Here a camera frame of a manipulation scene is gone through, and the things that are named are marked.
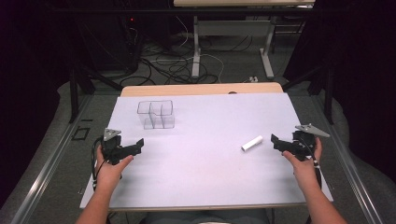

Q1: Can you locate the tangle of floor cables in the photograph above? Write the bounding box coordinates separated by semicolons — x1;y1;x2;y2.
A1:
119;15;254;88

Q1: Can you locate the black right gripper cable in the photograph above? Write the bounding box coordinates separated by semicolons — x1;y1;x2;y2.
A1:
298;135;323;190

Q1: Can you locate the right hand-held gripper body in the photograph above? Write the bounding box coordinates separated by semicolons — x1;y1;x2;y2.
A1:
287;123;331;162

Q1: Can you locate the white cylindrical tube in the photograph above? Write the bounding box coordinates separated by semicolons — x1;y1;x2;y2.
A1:
241;134;264;152

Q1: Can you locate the white table mat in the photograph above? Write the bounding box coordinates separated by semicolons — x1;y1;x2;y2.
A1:
79;91;334;210

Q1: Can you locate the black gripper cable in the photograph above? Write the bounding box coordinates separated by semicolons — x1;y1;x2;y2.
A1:
298;135;323;190
90;137;106;191

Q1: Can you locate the person's right hand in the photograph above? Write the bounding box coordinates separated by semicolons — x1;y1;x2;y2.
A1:
282;136;323;189

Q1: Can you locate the person's left hand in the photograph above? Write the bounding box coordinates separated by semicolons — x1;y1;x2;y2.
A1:
93;144;134;191

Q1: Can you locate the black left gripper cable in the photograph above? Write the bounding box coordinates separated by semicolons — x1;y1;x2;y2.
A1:
90;137;106;191

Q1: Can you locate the black metal stand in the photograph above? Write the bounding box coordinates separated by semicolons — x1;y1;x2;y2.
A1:
68;63;123;124
281;63;336;126

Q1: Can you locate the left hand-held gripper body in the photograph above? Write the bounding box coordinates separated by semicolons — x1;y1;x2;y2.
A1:
101;127;135;166

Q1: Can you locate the dark computer tower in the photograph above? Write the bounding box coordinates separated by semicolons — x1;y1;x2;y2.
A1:
74;14;142;73

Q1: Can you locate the white metal-legged desk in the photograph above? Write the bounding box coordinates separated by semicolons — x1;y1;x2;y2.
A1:
172;0;316;80

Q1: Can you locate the silver floor rail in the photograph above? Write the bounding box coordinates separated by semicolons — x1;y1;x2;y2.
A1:
9;92;95;224
307;92;386;224

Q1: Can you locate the clear plastic compartment organizer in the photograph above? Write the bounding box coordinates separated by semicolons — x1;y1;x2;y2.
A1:
136;99;176;131

